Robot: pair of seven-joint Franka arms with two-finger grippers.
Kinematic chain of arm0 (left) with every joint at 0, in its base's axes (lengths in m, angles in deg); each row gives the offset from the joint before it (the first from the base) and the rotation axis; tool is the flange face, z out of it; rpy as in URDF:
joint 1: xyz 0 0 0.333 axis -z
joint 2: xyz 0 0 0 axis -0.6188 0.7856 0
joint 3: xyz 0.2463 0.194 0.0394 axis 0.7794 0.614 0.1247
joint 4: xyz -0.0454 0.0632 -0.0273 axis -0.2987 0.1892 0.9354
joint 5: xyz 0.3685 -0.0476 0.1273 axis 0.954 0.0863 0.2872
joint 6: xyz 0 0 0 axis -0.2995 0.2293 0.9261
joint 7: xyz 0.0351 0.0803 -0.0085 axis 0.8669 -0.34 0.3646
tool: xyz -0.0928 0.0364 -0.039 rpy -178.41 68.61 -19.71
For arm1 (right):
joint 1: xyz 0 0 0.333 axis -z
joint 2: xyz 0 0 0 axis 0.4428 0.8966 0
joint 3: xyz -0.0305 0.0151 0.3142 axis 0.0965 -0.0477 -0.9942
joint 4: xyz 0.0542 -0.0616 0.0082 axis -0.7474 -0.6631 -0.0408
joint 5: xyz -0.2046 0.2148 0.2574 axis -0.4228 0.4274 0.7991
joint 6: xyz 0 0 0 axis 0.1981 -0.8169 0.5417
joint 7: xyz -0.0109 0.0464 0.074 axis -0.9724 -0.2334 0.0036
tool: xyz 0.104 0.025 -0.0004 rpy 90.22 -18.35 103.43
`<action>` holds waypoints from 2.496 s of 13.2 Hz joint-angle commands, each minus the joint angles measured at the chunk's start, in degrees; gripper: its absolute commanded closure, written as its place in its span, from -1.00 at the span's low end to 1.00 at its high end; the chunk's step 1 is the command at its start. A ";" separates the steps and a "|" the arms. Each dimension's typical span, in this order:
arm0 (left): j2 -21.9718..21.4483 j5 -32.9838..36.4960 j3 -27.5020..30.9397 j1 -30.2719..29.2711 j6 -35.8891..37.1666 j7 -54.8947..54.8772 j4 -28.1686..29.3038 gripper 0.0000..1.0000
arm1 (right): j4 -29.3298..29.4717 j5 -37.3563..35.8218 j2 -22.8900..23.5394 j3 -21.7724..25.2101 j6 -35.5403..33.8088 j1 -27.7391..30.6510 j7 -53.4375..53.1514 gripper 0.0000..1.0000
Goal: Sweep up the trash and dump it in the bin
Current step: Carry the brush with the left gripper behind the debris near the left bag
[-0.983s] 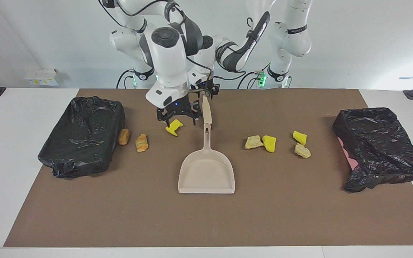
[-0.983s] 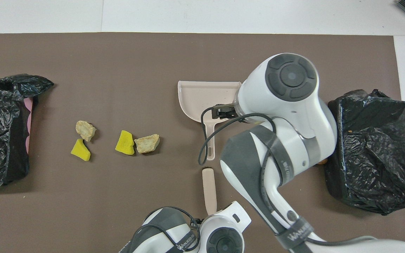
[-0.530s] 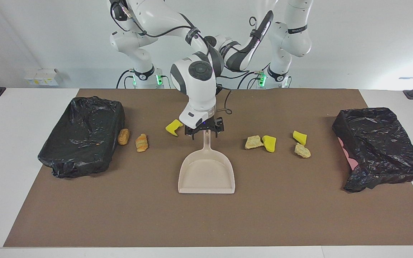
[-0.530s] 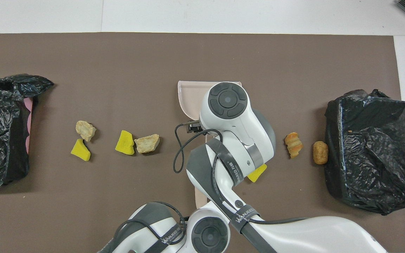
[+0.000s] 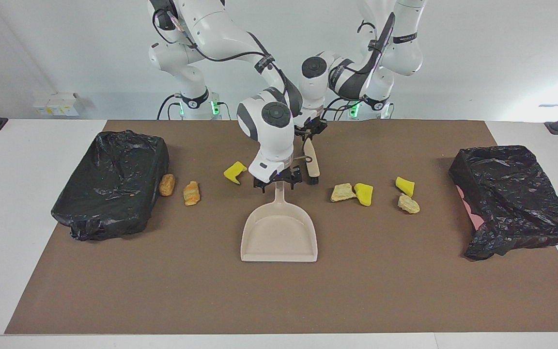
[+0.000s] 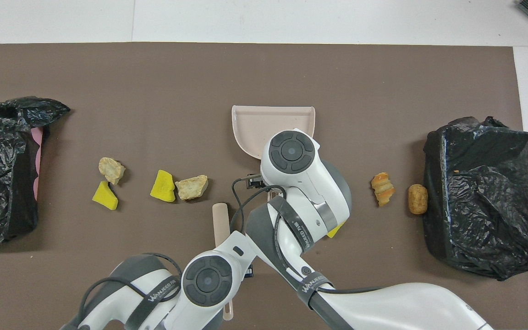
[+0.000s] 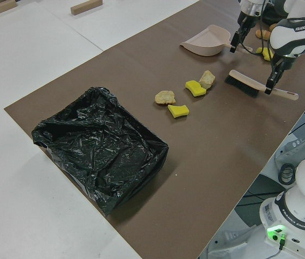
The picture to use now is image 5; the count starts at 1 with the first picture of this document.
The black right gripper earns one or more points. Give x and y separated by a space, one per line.
281 179

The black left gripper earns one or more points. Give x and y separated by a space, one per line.
314 126

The beige hand brush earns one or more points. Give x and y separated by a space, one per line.
312 162

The yellow curved sponge scrap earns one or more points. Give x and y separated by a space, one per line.
233 172

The beige plastic dustpan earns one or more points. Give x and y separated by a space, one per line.
279 232

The pale toast slice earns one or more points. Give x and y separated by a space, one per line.
342 193

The plain yellow sponge block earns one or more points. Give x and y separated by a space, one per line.
364 195

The orange striped croissant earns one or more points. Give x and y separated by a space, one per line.
192 194

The yellow sponge green backing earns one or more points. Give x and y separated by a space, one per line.
405 186

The brown oval bread roll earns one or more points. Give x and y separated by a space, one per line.
167 185

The pale ridged bread roll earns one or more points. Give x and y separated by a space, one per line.
408 204

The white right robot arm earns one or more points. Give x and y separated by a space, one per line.
267 140

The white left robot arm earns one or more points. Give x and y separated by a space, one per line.
405 53

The black plastic trash bag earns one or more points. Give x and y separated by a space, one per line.
109 184
511 194

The pink plastic bin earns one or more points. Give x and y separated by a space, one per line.
475 220

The brown table mat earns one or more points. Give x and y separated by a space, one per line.
380 291

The white wall outlet box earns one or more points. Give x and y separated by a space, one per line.
63 104

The small white wall box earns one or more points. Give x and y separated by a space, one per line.
40 107

